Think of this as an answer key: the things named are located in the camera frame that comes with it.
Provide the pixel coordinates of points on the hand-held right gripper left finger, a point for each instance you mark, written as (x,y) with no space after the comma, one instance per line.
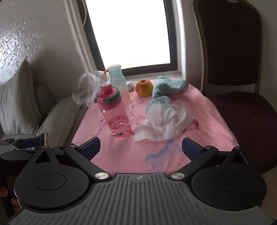
(92,148)

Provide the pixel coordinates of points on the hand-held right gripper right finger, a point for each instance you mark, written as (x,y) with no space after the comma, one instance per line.
(191,149)

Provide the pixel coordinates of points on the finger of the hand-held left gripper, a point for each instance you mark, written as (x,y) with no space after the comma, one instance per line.
(31,142)

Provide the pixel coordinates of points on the white wipe cloth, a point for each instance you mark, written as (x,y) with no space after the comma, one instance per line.
(166,123)

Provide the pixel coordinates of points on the pink water bottle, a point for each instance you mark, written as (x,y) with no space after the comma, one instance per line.
(114,116)

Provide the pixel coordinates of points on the person's left hand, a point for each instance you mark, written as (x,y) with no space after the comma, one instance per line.
(3,192)

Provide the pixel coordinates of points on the pink printed blanket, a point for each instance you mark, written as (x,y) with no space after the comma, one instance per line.
(205,121)

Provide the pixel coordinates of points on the grey sofa cushion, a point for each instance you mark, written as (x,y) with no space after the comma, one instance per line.
(58,121)

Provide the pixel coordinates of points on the grey pillow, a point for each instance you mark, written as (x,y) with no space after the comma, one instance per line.
(17,101)

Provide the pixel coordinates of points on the clear plastic bag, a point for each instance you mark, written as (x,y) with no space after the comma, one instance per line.
(86,88)

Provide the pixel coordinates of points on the teal ribbed towel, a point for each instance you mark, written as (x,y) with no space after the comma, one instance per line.
(164,86)

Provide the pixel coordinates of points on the crumpled white wrapper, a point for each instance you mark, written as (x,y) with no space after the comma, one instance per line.
(130,85)

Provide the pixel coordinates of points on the apple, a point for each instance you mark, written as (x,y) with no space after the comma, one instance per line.
(144,88)

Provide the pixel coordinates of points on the maroon padded chair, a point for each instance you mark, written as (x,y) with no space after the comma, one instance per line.
(233,54)

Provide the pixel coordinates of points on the dark framed window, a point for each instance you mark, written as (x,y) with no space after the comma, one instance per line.
(134,32)

